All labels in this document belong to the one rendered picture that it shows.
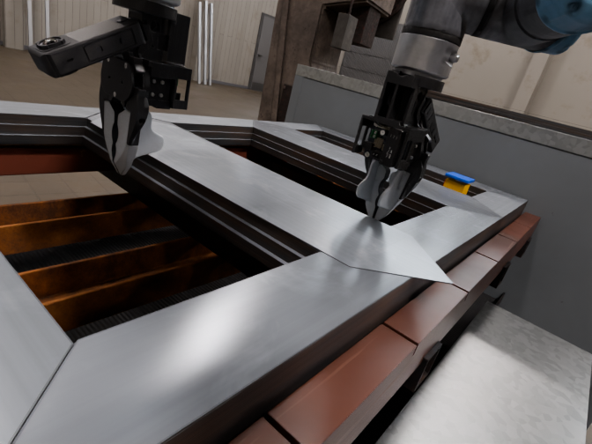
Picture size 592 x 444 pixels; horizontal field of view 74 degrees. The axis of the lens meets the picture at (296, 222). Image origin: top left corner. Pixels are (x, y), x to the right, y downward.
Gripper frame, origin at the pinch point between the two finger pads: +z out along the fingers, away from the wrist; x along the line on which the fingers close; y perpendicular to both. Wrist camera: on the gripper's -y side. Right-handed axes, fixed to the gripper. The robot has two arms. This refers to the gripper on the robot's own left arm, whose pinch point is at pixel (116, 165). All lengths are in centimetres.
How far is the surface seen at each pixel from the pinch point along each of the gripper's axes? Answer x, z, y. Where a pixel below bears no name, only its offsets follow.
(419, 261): -35.8, 0.7, 19.8
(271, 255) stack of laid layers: -22.2, 4.0, 8.0
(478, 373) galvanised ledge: -47, 19, 35
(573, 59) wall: 82, -165, 1010
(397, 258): -33.9, 0.7, 17.3
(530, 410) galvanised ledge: -55, 19, 34
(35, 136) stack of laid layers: 26.6, 4.2, 0.1
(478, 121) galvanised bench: -16, -15, 99
